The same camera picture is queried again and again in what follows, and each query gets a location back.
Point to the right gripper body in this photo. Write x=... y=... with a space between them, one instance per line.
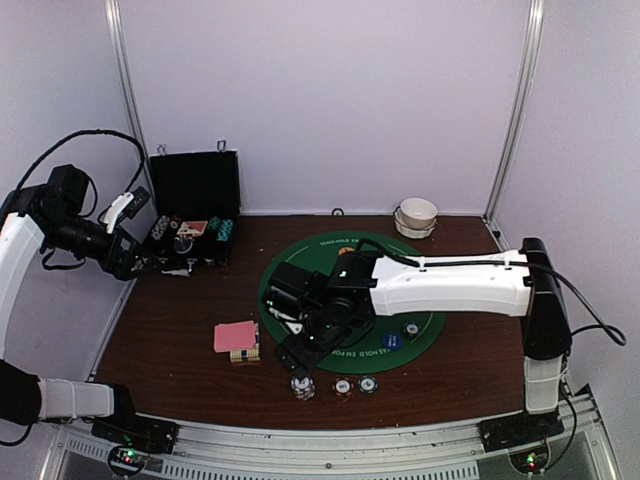
x=325 y=336

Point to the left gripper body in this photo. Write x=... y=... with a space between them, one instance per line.
x=111 y=264

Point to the blue peach ten chip stack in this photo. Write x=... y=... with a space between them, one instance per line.
x=303 y=387

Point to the blue green fifty chip stack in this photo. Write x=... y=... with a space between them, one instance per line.
x=367 y=385

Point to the blue small blind button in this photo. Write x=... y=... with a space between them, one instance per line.
x=392 y=341

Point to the fifty chips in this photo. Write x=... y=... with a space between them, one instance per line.
x=411 y=330

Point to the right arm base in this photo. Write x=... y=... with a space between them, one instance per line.
x=518 y=429

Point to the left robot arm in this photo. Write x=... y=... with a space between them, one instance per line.
x=45 y=218

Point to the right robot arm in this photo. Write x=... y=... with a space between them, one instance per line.
x=370 y=282

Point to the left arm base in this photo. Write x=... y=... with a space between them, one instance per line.
x=144 y=434

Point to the brown hundred chip stack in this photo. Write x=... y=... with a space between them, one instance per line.
x=343 y=389

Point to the clear dealer button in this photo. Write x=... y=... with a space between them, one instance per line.
x=183 y=245

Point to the red-backed card deck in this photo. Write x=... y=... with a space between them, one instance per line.
x=234 y=336

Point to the gold blue card box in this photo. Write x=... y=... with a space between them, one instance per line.
x=251 y=355

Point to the round green poker mat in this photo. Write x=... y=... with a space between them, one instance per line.
x=363 y=353

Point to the black poker case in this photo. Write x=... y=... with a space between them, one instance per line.
x=193 y=186

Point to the teal chips in case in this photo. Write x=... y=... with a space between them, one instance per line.
x=221 y=228

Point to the lower white bowl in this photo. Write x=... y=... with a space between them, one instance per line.
x=411 y=233

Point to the white bowl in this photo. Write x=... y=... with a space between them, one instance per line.
x=411 y=233
x=417 y=213

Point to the upper white bowl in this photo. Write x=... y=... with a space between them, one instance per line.
x=417 y=213

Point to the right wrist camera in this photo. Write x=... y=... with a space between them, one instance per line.
x=292 y=294

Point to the left aluminium post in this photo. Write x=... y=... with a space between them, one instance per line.
x=117 y=39

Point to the aluminium post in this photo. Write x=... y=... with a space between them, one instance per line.
x=117 y=39
x=527 y=69

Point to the right aluminium post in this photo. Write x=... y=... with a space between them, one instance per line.
x=527 y=69

